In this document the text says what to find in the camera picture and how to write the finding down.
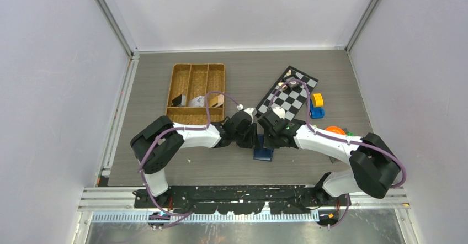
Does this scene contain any black credit card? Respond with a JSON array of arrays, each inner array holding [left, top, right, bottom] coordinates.
[[171, 94, 187, 107]]

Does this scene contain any blue card holder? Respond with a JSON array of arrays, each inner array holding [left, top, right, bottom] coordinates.
[[253, 134, 274, 162]]

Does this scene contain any blue yellow toy car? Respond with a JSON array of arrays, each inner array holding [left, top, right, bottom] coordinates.
[[309, 93, 325, 119]]

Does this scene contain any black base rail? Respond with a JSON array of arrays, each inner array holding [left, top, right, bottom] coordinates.
[[133, 185, 350, 215]]

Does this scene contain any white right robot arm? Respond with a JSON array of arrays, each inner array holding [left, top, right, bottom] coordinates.
[[258, 107, 406, 206]]

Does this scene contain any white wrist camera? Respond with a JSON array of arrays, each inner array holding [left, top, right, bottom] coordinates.
[[243, 107, 257, 122], [272, 107, 286, 120]]

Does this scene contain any black white chessboard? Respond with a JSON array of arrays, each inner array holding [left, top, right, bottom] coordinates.
[[256, 66, 318, 120]]

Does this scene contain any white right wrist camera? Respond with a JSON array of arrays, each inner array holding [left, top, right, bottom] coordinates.
[[272, 107, 286, 120]]

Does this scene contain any woven bamboo cutlery tray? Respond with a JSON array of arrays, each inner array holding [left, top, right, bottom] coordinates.
[[166, 63, 226, 125]]

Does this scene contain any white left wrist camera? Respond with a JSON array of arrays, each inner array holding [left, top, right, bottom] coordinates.
[[243, 107, 257, 122]]

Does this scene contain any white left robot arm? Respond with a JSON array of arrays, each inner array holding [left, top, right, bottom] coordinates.
[[130, 108, 259, 208]]

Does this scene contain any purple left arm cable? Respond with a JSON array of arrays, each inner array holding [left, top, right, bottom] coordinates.
[[136, 91, 244, 229]]

